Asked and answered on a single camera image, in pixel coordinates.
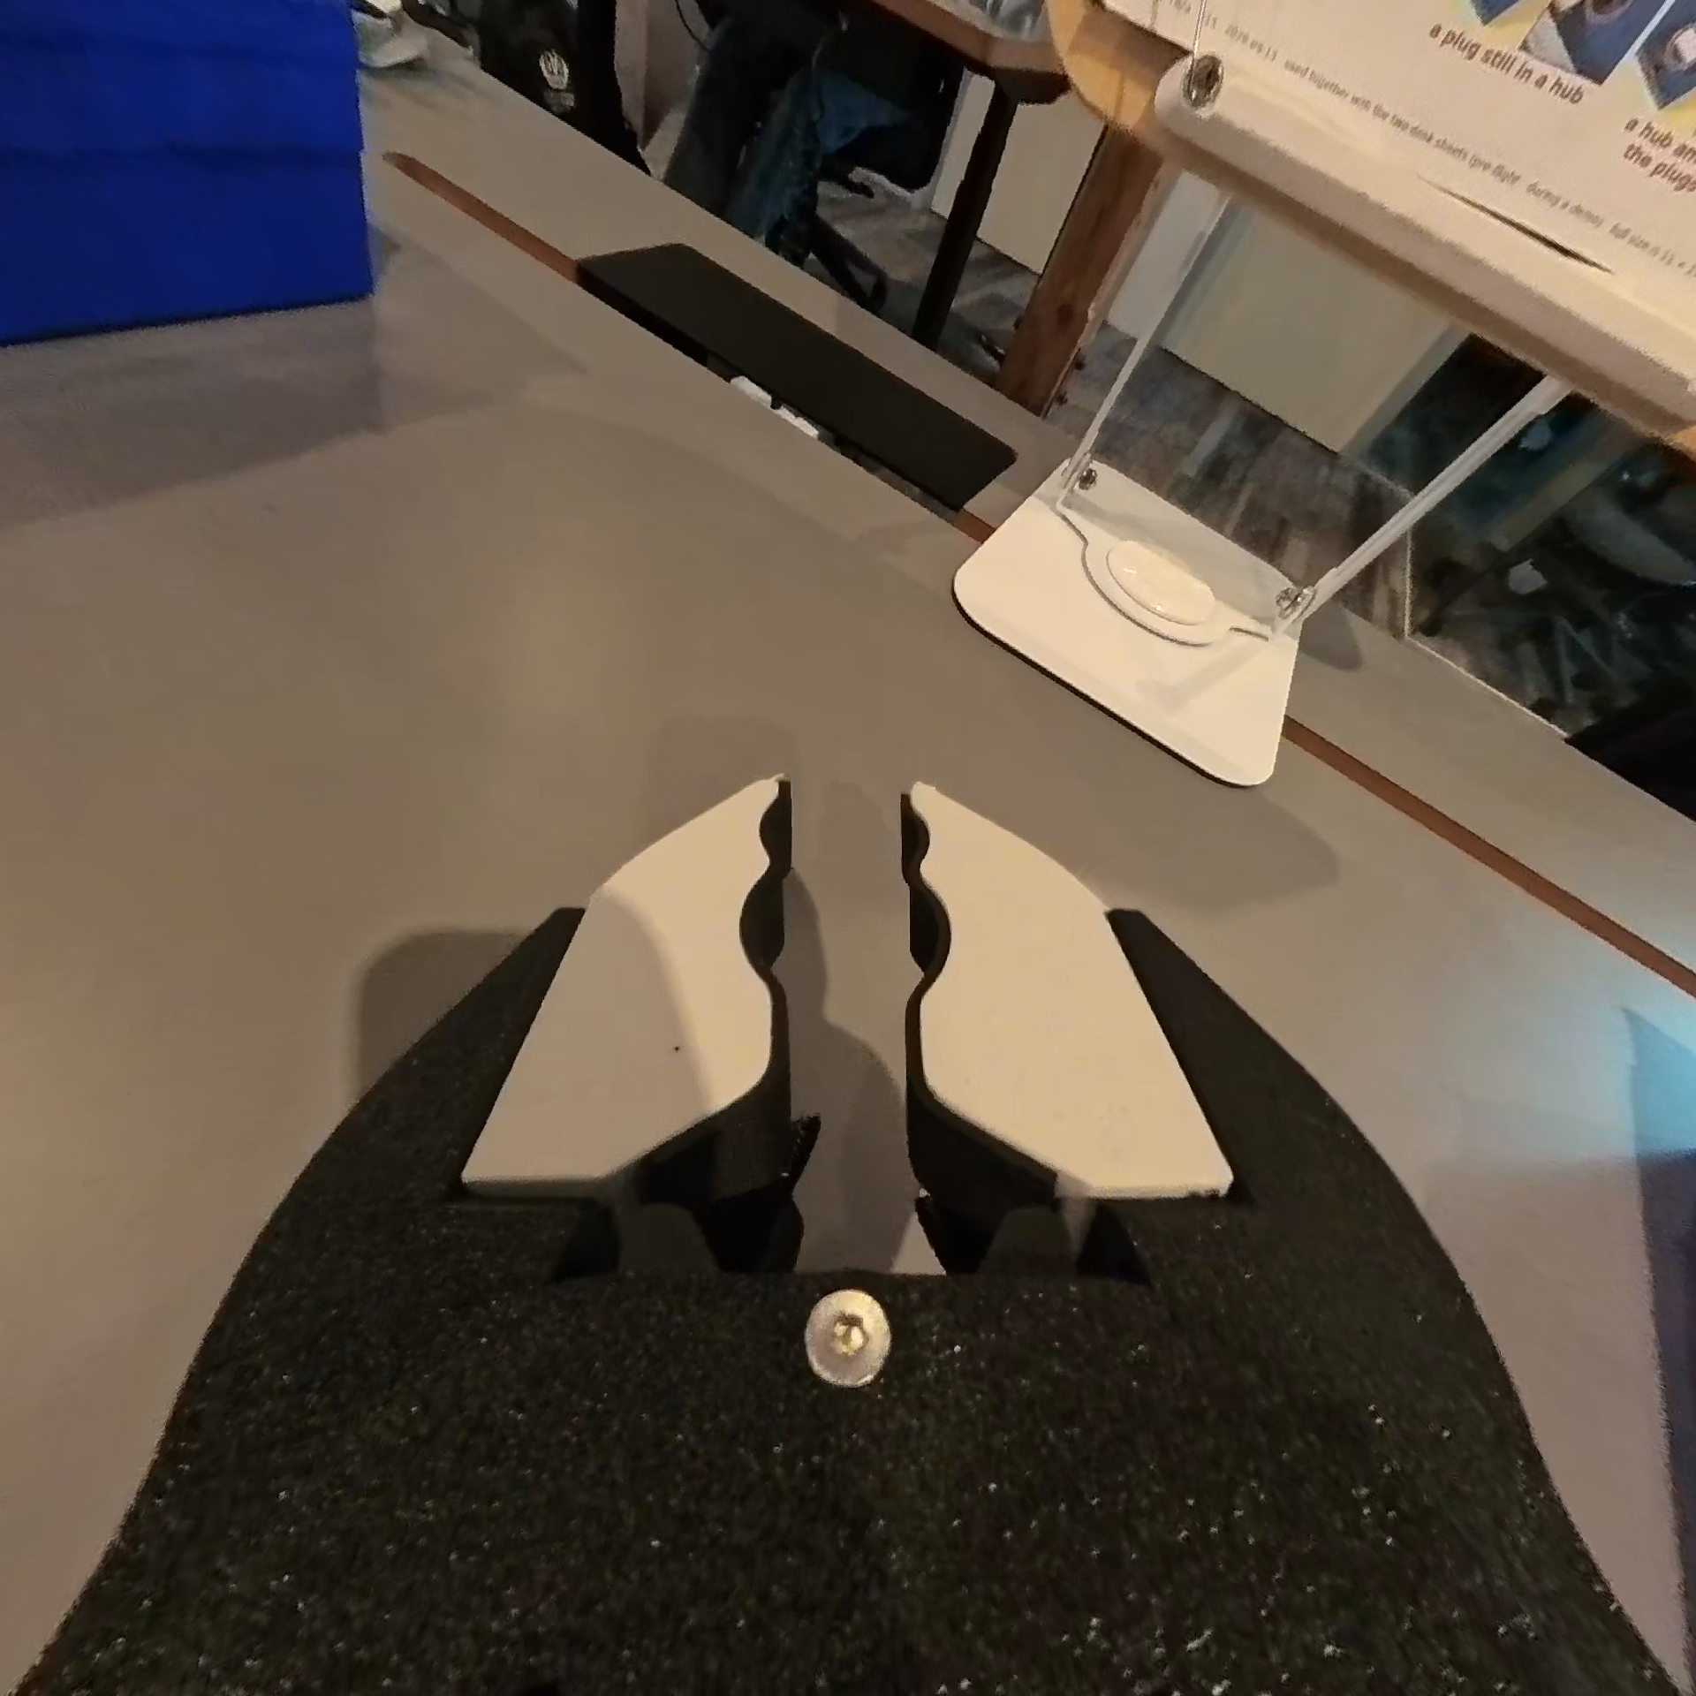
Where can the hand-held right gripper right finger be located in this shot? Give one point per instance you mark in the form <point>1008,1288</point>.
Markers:
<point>1061,1034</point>

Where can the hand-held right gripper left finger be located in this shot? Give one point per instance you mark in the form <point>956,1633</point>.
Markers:
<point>637,1021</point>

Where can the white document stand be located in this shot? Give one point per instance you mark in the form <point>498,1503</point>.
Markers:
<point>1138,650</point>

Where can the wooden desk black legs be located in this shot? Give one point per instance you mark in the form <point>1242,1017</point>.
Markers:
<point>962,198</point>

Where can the black office chair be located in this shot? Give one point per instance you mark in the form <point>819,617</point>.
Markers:
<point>795,120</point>

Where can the black backpack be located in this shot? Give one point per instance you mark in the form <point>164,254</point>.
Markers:
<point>555,67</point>

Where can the blue plastic bin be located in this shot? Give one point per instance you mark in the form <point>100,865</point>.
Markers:
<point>172,160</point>

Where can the white shoe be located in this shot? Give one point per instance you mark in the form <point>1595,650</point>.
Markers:
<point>397,34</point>

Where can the brown wooden post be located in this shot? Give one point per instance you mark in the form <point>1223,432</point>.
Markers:
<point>1080,266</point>

